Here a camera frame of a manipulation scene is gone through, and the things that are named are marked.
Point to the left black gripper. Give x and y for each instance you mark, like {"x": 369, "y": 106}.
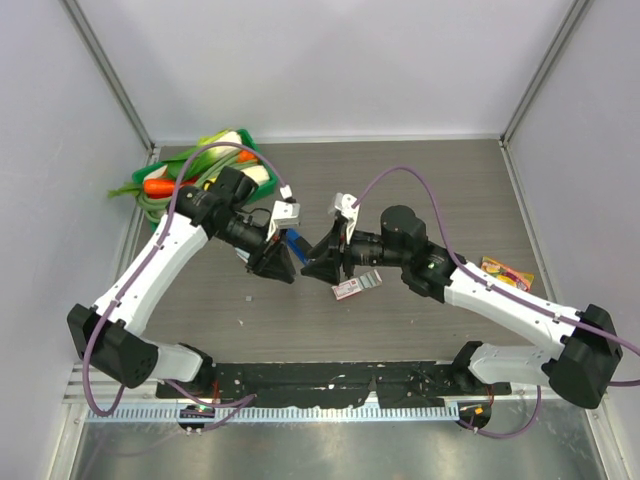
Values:
{"x": 274, "y": 264}

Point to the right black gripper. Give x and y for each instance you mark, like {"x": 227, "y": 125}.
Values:
{"x": 328, "y": 256}

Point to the blue black stapler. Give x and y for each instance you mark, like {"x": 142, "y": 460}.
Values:
{"x": 298, "y": 245}

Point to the red white staple box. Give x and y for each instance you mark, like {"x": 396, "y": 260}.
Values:
{"x": 356, "y": 285}

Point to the light blue white stapler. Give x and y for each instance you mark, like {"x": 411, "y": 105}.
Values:
{"x": 243, "y": 255}

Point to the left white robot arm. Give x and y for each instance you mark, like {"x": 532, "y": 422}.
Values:
{"x": 109, "y": 335}

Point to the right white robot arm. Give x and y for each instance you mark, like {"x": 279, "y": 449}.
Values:
{"x": 572, "y": 352}

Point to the yellow white napa cabbage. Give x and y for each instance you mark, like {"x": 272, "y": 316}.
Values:
{"x": 259, "y": 174}

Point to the small orange carrot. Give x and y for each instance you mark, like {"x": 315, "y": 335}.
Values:
{"x": 246, "y": 156}

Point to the green long beans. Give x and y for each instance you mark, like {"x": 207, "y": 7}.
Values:
{"x": 202, "y": 168}

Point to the large orange carrot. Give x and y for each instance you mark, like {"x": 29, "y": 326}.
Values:
{"x": 158, "y": 187}

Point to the green plastic tray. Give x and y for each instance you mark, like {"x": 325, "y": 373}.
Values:
{"x": 239, "y": 136}

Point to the orange candy bag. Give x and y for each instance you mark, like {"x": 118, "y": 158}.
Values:
{"x": 515, "y": 278}

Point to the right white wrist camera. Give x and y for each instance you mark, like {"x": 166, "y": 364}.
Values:
{"x": 344, "y": 206}

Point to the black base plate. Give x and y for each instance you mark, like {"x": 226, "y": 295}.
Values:
{"x": 340, "y": 385}

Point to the white slotted cable duct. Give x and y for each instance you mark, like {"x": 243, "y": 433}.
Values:
{"x": 369, "y": 412}

